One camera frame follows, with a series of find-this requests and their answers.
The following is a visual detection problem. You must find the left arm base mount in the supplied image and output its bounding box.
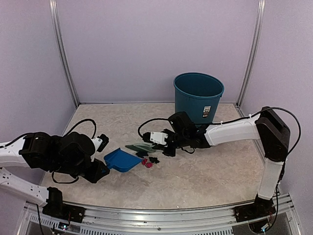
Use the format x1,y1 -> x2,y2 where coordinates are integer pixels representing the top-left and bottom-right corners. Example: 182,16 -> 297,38
43,187 -> 86,223

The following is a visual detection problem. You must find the light green hand brush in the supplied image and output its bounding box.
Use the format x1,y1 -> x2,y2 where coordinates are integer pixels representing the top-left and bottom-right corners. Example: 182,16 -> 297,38
125,143 -> 158,153

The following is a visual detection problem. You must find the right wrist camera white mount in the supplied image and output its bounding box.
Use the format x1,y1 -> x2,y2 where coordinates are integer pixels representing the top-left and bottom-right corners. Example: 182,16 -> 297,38
143,132 -> 169,146

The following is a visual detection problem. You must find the aluminium front rail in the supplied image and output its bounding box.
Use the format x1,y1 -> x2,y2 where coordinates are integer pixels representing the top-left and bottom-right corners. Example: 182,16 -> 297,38
15,194 -> 303,235

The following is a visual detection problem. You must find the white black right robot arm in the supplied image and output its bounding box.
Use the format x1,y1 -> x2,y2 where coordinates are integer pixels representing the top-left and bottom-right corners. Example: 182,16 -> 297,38
149,106 -> 294,217

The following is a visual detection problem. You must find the black camera cable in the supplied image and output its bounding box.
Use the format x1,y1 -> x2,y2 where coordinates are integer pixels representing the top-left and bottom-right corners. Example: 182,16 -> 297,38
137,117 -> 172,145

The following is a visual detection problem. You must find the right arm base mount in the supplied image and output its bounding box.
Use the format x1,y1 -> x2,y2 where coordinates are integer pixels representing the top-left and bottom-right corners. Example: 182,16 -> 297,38
233,194 -> 276,222

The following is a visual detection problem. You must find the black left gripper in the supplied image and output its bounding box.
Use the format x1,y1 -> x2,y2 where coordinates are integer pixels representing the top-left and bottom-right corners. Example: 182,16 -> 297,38
52,159 -> 110,184

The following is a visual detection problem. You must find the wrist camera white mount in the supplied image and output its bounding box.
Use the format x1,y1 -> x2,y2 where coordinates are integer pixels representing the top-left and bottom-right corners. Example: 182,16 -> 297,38
143,132 -> 169,146
90,134 -> 109,162

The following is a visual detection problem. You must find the right aluminium frame post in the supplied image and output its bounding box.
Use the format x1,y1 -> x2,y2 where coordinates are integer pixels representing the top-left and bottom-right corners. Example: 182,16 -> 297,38
236,0 -> 266,109

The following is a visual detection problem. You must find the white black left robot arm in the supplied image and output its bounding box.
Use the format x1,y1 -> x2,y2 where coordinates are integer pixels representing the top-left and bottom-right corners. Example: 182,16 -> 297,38
0,132 -> 110,218

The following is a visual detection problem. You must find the blue plastic dustpan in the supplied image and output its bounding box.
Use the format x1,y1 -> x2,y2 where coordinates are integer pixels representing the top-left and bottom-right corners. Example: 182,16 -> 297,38
104,148 -> 142,173

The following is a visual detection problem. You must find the aluminium frame post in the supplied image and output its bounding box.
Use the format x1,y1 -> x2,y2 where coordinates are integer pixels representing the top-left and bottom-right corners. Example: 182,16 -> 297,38
49,0 -> 80,108
236,0 -> 266,109

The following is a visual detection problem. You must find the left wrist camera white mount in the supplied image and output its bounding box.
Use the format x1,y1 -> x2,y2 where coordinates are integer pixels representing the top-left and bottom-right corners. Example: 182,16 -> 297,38
90,134 -> 109,162

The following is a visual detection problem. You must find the left aluminium frame post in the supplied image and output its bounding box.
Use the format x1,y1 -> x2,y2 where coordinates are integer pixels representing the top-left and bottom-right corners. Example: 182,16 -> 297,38
49,0 -> 80,108

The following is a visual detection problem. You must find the dark blue scrap far left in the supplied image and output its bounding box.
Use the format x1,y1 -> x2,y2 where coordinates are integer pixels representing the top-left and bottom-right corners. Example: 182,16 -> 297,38
135,151 -> 149,158

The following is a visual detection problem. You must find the teal plastic trash bin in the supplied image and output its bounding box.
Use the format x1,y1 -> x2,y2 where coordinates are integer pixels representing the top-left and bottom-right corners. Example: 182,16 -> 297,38
174,72 -> 224,124

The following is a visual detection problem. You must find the black scrap by pink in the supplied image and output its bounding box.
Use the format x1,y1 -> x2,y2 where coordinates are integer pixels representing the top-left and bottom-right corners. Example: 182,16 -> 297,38
149,157 -> 159,164

